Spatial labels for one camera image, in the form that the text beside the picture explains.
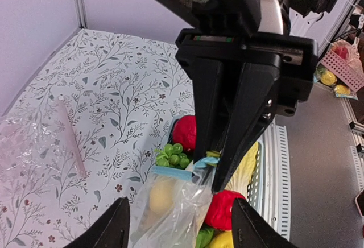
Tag pink perforated basket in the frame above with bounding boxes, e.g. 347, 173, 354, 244
320, 51, 363, 92

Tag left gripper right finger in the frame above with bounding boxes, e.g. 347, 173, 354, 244
231, 198, 296, 248

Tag front aluminium rail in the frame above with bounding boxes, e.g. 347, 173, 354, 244
262, 122, 291, 240

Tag napa cabbage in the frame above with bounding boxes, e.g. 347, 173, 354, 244
225, 142, 260, 198

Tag yellow lemon back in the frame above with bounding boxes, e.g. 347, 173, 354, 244
149, 177, 176, 217

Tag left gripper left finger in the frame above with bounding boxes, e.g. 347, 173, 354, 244
65, 197, 130, 248

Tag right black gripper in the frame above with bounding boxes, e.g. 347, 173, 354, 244
155, 0, 318, 194

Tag pink zipper clear bag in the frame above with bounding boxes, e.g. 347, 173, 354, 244
1, 97, 86, 181

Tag left aluminium frame post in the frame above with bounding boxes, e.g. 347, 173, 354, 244
74, 0, 87, 29

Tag blue zipper clear bag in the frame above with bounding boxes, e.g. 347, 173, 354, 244
128, 157, 219, 247

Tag smartphone on floor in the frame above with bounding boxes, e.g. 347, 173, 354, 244
354, 189, 364, 217

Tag light blue plastic basket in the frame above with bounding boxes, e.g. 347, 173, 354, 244
167, 115, 268, 223

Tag red bell pepper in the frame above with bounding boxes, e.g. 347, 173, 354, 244
204, 190, 246, 231

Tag green grapes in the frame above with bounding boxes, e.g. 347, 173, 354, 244
155, 143, 192, 170

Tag green bell pepper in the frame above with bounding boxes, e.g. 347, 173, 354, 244
195, 226, 214, 248

